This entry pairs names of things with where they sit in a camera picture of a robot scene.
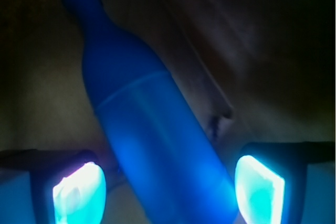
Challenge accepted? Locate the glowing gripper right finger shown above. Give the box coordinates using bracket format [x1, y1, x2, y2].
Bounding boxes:
[235, 142, 335, 223]

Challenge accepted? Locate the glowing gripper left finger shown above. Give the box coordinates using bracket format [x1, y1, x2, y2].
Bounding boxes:
[1, 149, 107, 223]

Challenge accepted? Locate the blue plastic bottle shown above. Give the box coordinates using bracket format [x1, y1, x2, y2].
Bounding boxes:
[62, 0, 238, 223]

